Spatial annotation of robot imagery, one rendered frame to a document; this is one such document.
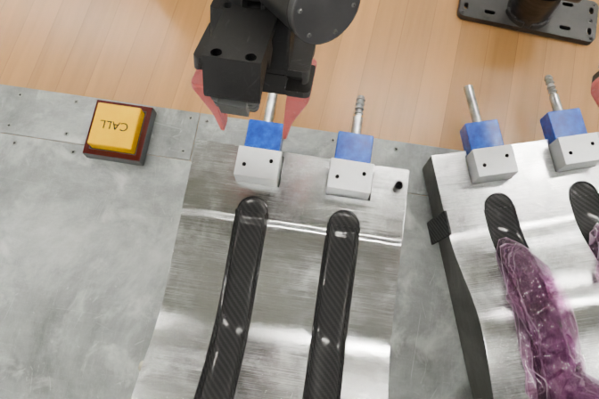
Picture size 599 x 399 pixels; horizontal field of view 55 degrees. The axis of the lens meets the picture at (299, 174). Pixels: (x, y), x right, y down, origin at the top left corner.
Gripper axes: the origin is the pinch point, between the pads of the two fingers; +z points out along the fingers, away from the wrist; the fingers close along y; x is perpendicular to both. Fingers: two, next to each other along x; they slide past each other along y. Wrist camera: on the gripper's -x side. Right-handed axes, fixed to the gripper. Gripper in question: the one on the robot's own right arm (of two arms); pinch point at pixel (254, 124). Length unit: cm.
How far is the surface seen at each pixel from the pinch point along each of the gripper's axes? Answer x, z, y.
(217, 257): -4.5, 16.6, -3.2
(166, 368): -16.6, 20.7, -5.8
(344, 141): 8.2, 7.2, 9.4
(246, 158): 3.7, 8.2, -1.5
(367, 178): 3.5, 8.3, 12.6
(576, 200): 9.6, 12.6, 39.2
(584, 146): 13.3, 6.8, 38.6
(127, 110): 13.6, 11.8, -19.5
